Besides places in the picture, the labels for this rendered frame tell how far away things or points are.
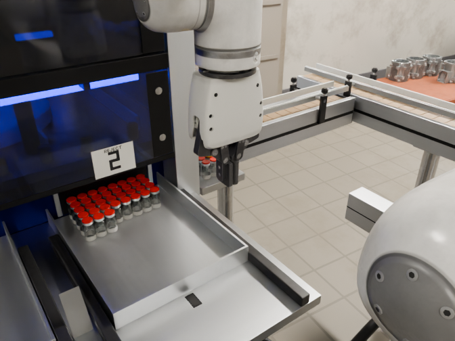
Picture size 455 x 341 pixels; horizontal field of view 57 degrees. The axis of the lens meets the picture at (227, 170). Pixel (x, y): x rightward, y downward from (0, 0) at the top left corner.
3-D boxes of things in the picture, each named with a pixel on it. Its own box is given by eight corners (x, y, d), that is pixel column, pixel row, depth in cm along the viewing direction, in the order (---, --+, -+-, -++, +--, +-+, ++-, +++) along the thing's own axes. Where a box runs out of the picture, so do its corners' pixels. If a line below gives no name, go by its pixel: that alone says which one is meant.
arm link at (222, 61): (237, 33, 58) (236, 55, 60) (181, 41, 54) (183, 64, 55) (277, 44, 52) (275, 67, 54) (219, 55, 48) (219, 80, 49)
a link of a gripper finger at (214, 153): (220, 138, 61) (221, 177, 64) (202, 143, 59) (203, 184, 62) (233, 145, 58) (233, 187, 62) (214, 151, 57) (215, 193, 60)
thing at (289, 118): (181, 186, 108) (177, 130, 100) (152, 163, 119) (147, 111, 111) (355, 124, 143) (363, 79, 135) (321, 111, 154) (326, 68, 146)
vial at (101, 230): (94, 233, 84) (91, 214, 82) (105, 229, 86) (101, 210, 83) (98, 239, 83) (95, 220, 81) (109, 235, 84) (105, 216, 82)
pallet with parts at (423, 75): (418, 80, 461) (425, 50, 445) (491, 103, 399) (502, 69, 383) (339, 99, 410) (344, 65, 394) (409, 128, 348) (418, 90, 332)
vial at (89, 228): (83, 237, 83) (79, 218, 81) (94, 233, 84) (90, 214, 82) (87, 243, 82) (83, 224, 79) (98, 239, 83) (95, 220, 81)
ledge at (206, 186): (172, 172, 110) (172, 166, 109) (214, 158, 117) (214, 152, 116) (202, 195, 101) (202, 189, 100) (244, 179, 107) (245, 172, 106)
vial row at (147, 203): (79, 232, 85) (75, 213, 83) (158, 202, 94) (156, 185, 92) (83, 237, 83) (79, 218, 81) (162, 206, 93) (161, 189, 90)
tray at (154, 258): (48, 222, 88) (45, 209, 86) (158, 184, 101) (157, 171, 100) (116, 330, 64) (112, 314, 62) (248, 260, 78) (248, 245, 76)
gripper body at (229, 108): (241, 48, 59) (240, 122, 65) (178, 59, 54) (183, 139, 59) (276, 59, 54) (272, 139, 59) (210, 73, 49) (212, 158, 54)
